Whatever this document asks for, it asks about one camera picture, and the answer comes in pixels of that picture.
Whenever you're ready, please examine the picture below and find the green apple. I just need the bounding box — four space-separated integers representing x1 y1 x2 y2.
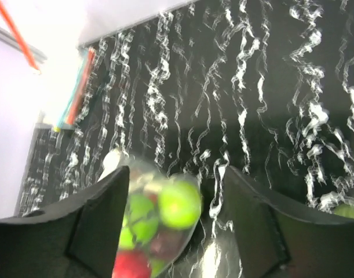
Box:
149 258 167 278
158 181 202 229

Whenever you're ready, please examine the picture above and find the clear bag with red zipper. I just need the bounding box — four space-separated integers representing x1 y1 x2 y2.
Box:
0 1 41 75

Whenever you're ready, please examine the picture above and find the green apple top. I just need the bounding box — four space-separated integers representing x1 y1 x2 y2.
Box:
149 258 167 278

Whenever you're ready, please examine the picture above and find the green bell pepper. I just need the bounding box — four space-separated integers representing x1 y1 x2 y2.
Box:
119 193 159 250

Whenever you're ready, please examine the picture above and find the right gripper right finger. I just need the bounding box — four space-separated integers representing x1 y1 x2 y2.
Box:
223 166 354 277

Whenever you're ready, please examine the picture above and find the clear bag with white dots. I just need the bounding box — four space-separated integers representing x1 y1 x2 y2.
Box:
100 148 203 277

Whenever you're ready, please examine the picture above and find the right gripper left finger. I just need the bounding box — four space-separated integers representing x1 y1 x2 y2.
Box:
0 166 129 277

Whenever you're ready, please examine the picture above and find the black marble pattern mat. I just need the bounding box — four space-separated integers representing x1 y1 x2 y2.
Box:
17 1 354 277

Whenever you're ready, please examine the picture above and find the clear bag with coloured zippers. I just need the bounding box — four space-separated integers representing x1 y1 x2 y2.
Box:
53 47 96 132

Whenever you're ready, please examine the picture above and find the red apple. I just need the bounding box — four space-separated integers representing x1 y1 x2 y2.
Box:
112 250 152 278

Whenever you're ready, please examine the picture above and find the dark purple plum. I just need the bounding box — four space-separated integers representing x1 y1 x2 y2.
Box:
149 229 184 260

